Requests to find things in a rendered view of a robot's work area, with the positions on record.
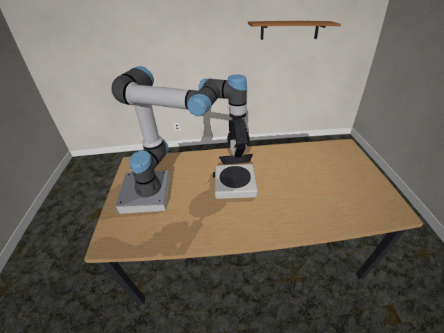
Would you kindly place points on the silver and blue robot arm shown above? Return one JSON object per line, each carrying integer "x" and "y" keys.
{"x": 141, "y": 93}

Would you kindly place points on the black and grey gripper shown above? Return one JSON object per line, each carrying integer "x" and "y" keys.
{"x": 231, "y": 135}

